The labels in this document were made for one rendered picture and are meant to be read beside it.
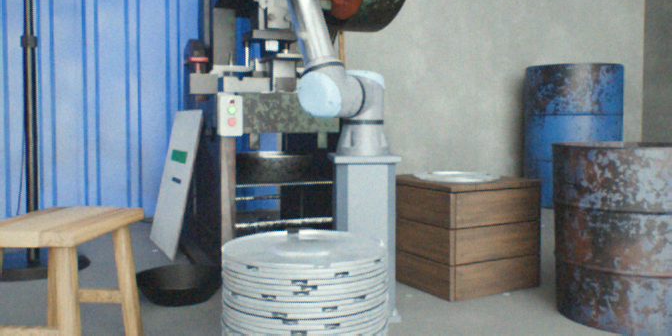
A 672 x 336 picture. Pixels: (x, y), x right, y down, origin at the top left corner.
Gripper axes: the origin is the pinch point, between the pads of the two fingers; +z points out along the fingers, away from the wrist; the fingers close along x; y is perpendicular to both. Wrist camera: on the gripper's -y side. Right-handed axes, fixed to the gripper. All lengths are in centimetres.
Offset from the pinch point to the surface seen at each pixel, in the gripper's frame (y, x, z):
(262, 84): 15, 58, -28
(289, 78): 21, 58, -37
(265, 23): 4, 43, -44
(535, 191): 110, 86, -59
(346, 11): 7, 57, -82
